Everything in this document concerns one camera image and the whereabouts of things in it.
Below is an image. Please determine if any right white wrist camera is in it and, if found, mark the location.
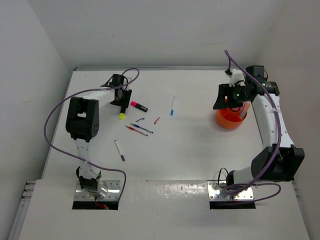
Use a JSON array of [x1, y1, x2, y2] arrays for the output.
[[225, 68, 245, 87]]

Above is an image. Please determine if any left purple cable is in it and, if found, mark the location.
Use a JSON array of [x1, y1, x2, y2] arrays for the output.
[[43, 67, 140, 201]]

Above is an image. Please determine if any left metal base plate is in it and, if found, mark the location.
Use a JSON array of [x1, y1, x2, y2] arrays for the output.
[[73, 180, 121, 202]]

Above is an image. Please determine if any metal base plate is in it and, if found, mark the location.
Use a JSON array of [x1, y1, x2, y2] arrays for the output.
[[207, 180, 254, 202], [73, 180, 121, 202]]

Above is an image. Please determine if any purple capped white pen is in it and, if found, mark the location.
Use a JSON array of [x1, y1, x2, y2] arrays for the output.
[[114, 140, 125, 162]]

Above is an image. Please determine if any blue capped white pen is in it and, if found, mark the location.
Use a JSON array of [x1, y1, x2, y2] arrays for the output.
[[170, 96, 176, 116]]

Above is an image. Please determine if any blue ballpoint pen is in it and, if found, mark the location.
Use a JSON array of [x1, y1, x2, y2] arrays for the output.
[[130, 123, 154, 134]]

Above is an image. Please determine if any pink black highlighter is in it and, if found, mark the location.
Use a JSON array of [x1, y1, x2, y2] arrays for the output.
[[130, 101, 148, 113]]

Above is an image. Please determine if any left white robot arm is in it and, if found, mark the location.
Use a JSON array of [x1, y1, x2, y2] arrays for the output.
[[65, 74, 132, 199]]

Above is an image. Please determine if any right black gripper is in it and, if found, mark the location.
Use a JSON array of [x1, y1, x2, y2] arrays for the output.
[[213, 83, 250, 110]]

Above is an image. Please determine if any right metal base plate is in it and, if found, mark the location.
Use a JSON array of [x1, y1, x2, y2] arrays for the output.
[[207, 180, 254, 202]]

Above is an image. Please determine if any yellow black highlighter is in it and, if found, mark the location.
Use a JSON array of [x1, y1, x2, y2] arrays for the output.
[[119, 107, 127, 120]]

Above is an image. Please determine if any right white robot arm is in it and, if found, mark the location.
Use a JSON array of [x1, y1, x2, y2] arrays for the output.
[[213, 65, 305, 194]]

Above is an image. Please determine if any orange divided container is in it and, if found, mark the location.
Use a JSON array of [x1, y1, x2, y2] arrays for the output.
[[215, 102, 248, 130]]

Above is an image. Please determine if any grey orange marker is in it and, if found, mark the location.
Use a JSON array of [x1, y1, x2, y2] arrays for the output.
[[239, 101, 251, 120]]

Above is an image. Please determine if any red ballpoint pen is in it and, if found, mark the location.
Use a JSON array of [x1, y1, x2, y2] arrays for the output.
[[125, 125, 148, 137]]

